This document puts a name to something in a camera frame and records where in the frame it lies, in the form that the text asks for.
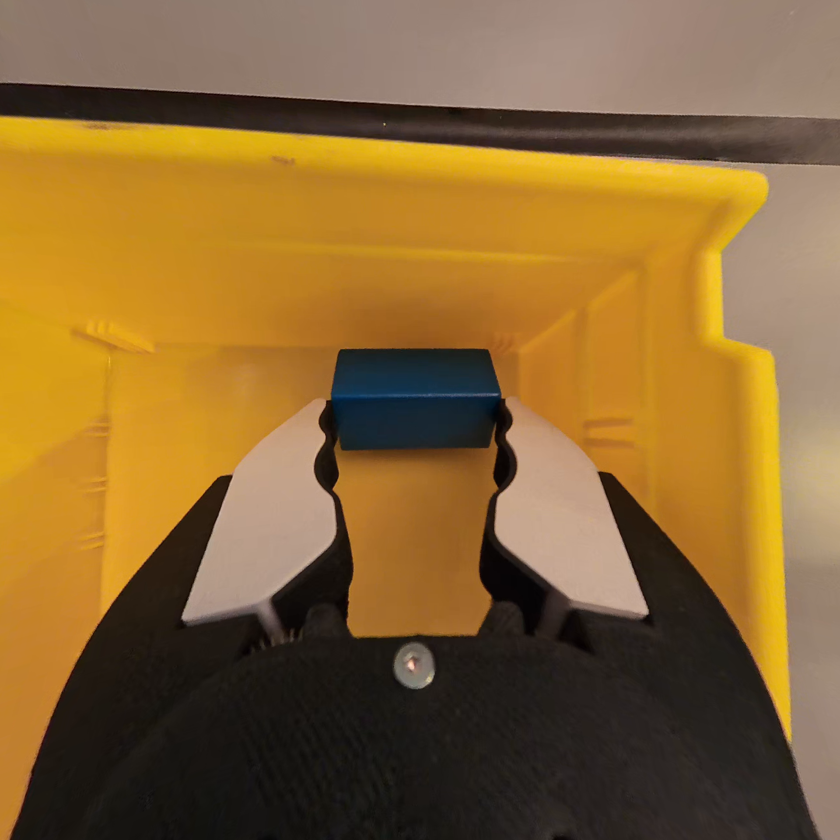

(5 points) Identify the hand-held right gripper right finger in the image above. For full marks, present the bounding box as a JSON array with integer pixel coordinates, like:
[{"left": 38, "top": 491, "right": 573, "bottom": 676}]
[{"left": 479, "top": 395, "right": 651, "bottom": 639}]

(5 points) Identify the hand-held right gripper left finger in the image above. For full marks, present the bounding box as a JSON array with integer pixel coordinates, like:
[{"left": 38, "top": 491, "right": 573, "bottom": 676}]
[{"left": 181, "top": 397, "right": 355, "bottom": 641}]

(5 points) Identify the dark blue wooden block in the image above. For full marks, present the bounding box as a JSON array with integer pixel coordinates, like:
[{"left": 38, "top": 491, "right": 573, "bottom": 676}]
[{"left": 329, "top": 348, "right": 503, "bottom": 452}]

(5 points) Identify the yellow plastic bin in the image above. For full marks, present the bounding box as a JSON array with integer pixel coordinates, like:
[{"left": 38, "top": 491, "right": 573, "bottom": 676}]
[{"left": 0, "top": 116, "right": 793, "bottom": 840}]

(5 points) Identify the black table strip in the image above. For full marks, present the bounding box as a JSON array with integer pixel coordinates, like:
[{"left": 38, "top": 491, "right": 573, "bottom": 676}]
[{"left": 0, "top": 81, "right": 840, "bottom": 167}]

